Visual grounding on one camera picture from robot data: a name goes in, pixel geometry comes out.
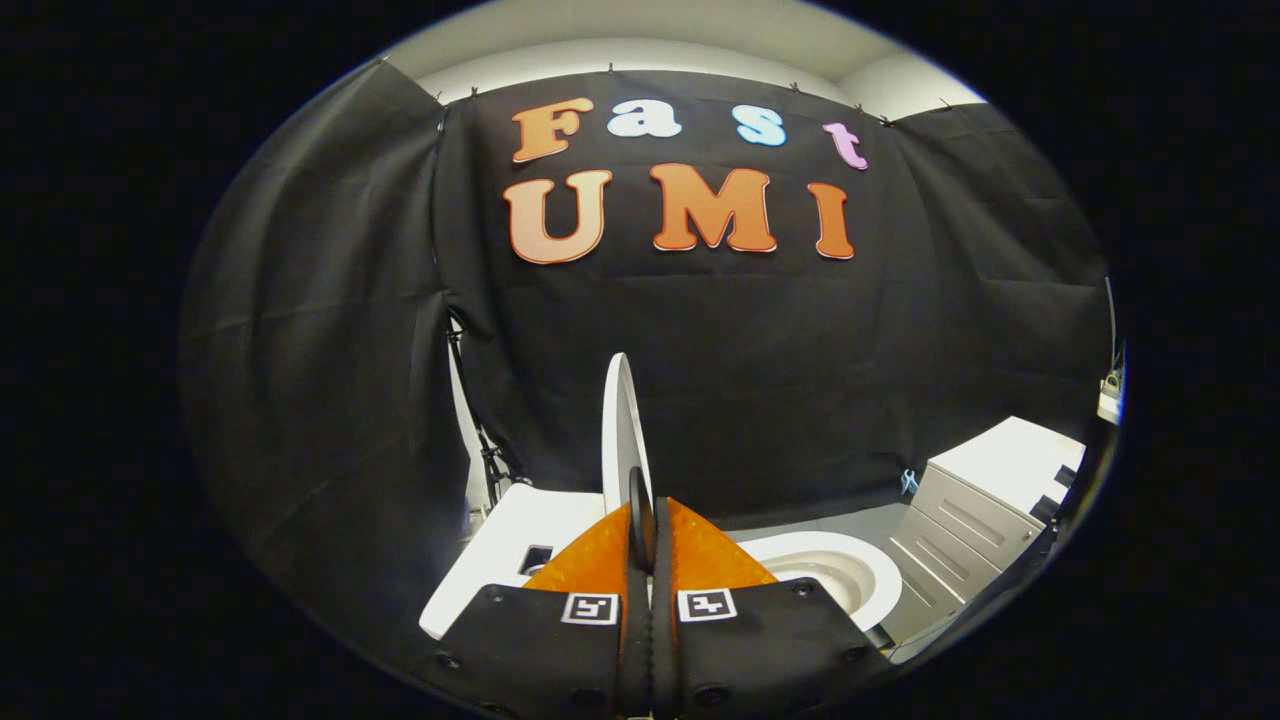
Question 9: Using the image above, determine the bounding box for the black backdrop cloth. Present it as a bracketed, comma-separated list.
[178, 55, 1116, 691]

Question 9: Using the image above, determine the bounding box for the white drawer cabinet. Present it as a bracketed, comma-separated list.
[878, 416, 1088, 646]

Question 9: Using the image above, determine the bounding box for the white toilet lid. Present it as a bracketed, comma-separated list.
[600, 352, 656, 521]

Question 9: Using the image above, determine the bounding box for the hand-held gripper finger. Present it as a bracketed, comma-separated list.
[432, 497, 651, 716]
[650, 497, 896, 716]

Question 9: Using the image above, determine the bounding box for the black round lid pull tab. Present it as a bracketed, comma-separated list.
[626, 466, 657, 571]

